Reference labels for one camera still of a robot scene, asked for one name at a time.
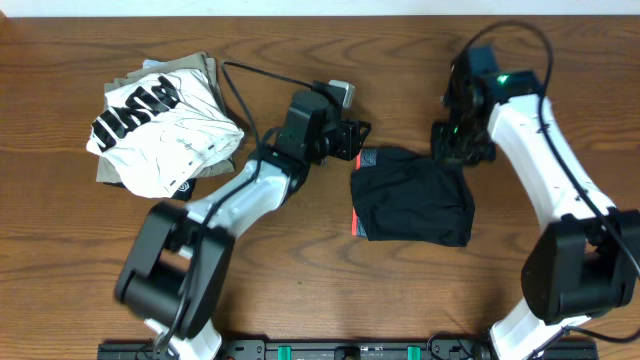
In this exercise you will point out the black garment with white logo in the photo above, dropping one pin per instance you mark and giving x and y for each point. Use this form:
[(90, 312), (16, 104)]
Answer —
[(183, 193)]

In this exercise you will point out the light blue folded garment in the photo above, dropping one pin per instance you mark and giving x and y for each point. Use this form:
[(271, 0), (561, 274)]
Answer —
[(148, 63)]

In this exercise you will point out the black shorts with grey waistband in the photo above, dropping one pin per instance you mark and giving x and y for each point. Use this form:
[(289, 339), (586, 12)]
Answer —
[(401, 195)]

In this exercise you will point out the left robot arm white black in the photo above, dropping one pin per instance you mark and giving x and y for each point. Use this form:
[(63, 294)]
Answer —
[(175, 270)]

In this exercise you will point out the white shirt with black print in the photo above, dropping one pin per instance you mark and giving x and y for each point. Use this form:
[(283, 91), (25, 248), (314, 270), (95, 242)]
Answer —
[(160, 130)]

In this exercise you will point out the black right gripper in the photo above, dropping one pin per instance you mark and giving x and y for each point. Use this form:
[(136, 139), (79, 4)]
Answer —
[(451, 145)]

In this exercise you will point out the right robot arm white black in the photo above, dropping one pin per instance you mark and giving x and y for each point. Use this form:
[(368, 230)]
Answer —
[(586, 261)]

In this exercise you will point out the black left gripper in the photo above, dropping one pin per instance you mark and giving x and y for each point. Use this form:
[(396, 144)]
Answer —
[(347, 138)]

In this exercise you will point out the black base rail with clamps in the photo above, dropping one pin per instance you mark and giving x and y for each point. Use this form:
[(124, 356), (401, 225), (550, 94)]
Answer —
[(438, 348)]

